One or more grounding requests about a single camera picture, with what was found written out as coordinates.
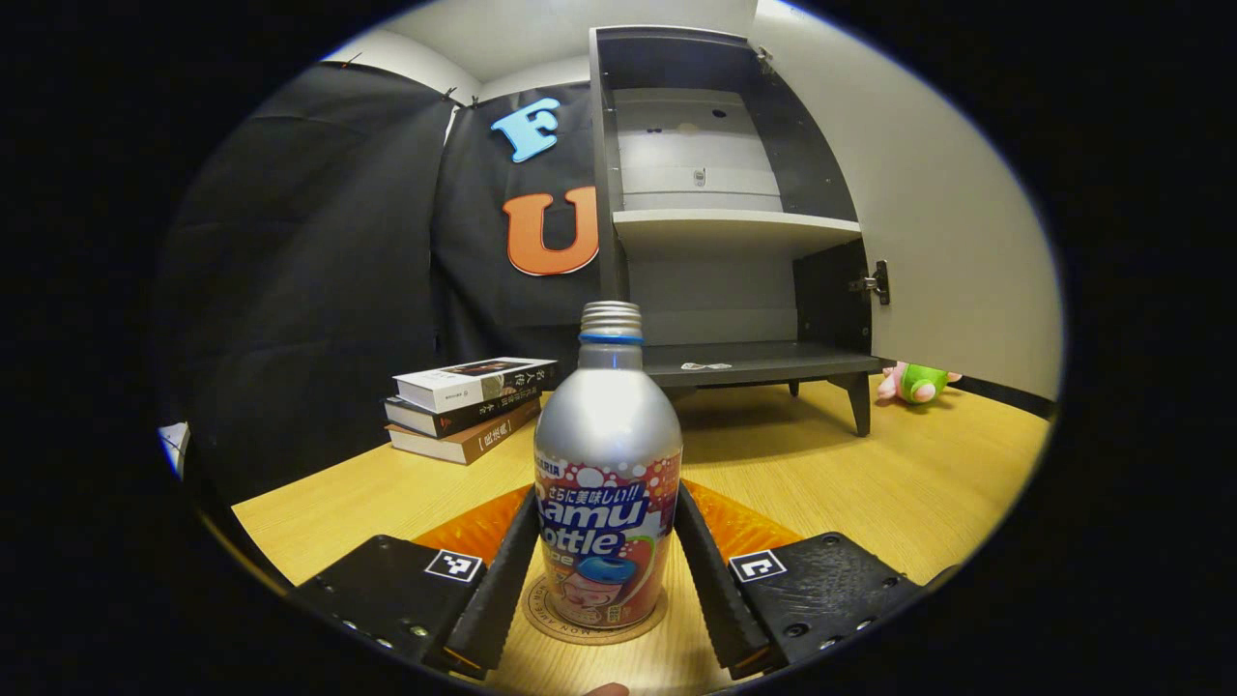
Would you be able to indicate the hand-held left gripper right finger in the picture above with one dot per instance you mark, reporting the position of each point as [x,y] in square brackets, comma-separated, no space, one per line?
[715,599]

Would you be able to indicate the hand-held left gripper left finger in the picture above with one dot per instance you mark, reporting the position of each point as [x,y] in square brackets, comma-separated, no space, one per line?
[498,599]

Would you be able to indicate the round brown coaster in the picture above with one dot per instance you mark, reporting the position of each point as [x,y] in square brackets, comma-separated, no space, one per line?
[599,637]

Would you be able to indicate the silver aluminium bottle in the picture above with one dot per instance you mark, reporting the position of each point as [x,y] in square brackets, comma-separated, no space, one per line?
[607,425]

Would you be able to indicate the beige cabinet door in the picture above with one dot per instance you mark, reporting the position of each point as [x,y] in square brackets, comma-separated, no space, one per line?
[947,193]

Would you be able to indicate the metal door hinge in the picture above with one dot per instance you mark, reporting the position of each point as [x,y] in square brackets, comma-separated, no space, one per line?
[765,60]
[875,282]

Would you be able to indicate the white cabinet shelf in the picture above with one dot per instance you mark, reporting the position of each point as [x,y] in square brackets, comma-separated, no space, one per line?
[734,227]

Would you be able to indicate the brown book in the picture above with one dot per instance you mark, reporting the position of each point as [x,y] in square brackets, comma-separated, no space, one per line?
[454,447]

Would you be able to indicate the black book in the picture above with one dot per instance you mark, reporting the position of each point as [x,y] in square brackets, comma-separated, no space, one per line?
[435,420]

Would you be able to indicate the green and pink plush toy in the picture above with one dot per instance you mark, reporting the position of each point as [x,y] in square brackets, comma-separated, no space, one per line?
[918,384]

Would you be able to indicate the black backdrop cloth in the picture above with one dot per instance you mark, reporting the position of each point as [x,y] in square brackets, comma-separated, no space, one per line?
[319,290]

